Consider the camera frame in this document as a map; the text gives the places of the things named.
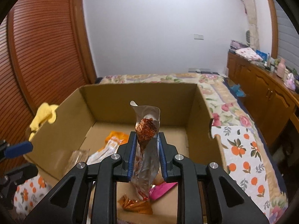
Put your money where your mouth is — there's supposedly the amber snack packet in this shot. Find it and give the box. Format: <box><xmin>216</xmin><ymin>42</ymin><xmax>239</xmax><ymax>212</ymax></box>
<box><xmin>116</xmin><ymin>193</ymin><xmax>154</xmax><ymax>215</ymax></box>

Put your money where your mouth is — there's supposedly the orange white snack packet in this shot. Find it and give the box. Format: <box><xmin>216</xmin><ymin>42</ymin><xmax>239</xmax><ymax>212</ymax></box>
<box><xmin>87</xmin><ymin>131</ymin><xmax>129</xmax><ymax>169</ymax></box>

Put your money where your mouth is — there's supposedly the wooden louvered wardrobe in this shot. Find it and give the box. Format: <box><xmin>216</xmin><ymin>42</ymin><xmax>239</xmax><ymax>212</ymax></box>
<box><xmin>0</xmin><ymin>0</ymin><xmax>98</xmax><ymax>176</ymax></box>

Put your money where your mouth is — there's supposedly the clear red-brown snack packet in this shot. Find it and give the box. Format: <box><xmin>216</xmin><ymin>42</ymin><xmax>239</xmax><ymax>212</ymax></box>
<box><xmin>130</xmin><ymin>100</ymin><xmax>162</xmax><ymax>200</ymax></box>

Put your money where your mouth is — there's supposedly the brown cracker packet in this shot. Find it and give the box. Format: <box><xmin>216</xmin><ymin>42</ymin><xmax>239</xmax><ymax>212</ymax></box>
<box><xmin>64</xmin><ymin>149</ymin><xmax>92</xmax><ymax>176</ymax></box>

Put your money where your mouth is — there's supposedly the pink snack wrapper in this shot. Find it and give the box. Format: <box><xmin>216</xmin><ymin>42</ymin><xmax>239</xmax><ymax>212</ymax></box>
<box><xmin>148</xmin><ymin>181</ymin><xmax>178</xmax><ymax>201</ymax></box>

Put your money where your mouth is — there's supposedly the yellow plush toy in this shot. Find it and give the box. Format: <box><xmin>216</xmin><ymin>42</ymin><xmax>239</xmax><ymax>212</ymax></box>
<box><xmin>28</xmin><ymin>102</ymin><xmax>59</xmax><ymax>142</ymax></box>

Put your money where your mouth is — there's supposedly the blue cloth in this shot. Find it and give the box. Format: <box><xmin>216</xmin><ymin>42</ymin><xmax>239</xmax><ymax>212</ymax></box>
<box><xmin>230</xmin><ymin>84</ymin><xmax>247</xmax><ymax>97</ymax></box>

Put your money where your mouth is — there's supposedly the cream floral curtain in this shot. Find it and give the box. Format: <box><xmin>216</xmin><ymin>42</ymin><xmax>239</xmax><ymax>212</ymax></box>
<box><xmin>239</xmin><ymin>0</ymin><xmax>261</xmax><ymax>49</ymax></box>

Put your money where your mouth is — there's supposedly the grey window blind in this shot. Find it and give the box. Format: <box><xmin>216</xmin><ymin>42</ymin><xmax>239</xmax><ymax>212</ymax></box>
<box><xmin>272</xmin><ymin>0</ymin><xmax>299</xmax><ymax>75</ymax></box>

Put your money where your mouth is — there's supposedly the pink bottle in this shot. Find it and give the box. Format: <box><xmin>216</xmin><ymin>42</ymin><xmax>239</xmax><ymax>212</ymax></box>
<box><xmin>276</xmin><ymin>58</ymin><xmax>287</xmax><ymax>78</ymax></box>

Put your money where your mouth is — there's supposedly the purple patterned bag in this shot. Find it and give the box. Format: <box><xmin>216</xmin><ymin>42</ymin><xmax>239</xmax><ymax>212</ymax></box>
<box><xmin>230</xmin><ymin>39</ymin><xmax>246</xmax><ymax>52</ymax></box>

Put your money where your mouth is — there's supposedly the purple tissue pack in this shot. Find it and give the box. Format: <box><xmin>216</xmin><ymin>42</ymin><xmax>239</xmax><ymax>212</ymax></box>
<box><xmin>285</xmin><ymin>72</ymin><xmax>297</xmax><ymax>90</ymax></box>

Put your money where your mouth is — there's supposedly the blue box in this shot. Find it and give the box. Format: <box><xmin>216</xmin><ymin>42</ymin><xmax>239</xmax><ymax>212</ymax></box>
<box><xmin>255</xmin><ymin>49</ymin><xmax>269</xmax><ymax>62</ymax></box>

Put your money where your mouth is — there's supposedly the folded floral cloth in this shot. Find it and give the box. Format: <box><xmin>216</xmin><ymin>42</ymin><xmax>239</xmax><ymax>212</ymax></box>
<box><xmin>235</xmin><ymin>47</ymin><xmax>263</xmax><ymax>61</ymax></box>

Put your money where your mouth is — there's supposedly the orange fruit print blanket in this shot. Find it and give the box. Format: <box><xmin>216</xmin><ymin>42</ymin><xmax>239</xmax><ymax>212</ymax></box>
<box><xmin>13</xmin><ymin>125</ymin><xmax>289</xmax><ymax>224</ymax></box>

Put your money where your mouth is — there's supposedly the wooden cabinet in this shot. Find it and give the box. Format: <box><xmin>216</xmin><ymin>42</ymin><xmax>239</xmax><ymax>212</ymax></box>
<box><xmin>226</xmin><ymin>51</ymin><xmax>299</xmax><ymax>145</ymax></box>

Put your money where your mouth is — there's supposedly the brown cardboard box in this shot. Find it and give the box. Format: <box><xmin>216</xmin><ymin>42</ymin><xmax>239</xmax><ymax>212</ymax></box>
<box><xmin>24</xmin><ymin>83</ymin><xmax>229</xmax><ymax>224</ymax></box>

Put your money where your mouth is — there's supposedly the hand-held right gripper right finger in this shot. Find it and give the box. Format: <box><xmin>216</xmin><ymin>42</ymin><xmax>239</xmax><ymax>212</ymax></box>
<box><xmin>157</xmin><ymin>132</ymin><xmax>269</xmax><ymax>224</ymax></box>

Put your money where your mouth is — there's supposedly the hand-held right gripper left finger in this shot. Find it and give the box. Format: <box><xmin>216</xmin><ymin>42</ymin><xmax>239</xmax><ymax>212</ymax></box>
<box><xmin>23</xmin><ymin>132</ymin><xmax>137</xmax><ymax>224</ymax></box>

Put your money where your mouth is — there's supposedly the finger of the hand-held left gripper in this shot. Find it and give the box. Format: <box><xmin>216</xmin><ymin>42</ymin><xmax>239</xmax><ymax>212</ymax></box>
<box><xmin>0</xmin><ymin>140</ymin><xmax>33</xmax><ymax>159</ymax></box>

